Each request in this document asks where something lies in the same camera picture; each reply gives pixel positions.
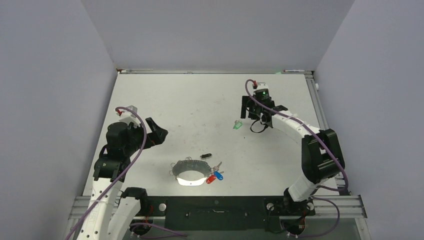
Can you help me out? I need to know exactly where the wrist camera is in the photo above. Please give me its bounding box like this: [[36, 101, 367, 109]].
[[116, 105, 139, 125], [253, 82, 269, 92]]

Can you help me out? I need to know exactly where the metal crescent keyring plate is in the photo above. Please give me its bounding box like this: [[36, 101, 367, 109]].
[[169, 157, 212, 187]]

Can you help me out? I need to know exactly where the right aluminium rail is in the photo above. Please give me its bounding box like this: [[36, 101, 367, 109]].
[[305, 71, 350, 196]]

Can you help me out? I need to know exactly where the small black stick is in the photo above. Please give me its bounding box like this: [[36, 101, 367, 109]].
[[200, 153, 212, 160]]

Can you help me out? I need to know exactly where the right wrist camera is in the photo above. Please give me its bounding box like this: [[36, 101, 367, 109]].
[[253, 82, 269, 92]]

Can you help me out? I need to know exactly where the rear aluminium rail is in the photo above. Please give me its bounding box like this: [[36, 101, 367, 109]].
[[116, 69, 313, 75]]

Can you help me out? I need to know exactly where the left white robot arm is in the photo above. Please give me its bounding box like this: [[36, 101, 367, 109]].
[[77, 117, 168, 240]]

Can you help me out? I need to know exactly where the green tagged key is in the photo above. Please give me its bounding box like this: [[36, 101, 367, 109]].
[[233, 120, 243, 130]]

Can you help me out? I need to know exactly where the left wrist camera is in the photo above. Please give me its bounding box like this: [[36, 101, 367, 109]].
[[116, 105, 139, 125]]

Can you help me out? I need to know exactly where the front aluminium rail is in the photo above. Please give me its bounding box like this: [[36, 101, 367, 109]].
[[68, 195, 368, 220]]

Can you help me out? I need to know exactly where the red tagged key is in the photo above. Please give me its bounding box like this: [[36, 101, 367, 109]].
[[205, 174, 217, 184]]

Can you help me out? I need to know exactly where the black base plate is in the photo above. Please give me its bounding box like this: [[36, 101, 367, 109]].
[[135, 195, 316, 231]]

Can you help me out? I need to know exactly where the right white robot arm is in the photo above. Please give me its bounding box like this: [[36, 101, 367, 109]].
[[240, 88, 346, 214]]

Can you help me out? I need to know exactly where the aluminium rail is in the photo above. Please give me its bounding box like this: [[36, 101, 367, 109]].
[[116, 69, 313, 75], [68, 195, 368, 220], [305, 71, 350, 196]]

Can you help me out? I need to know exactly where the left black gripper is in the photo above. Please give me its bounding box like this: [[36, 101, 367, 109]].
[[124, 117, 167, 156]]

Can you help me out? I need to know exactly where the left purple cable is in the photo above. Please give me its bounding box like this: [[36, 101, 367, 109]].
[[64, 106, 188, 240]]

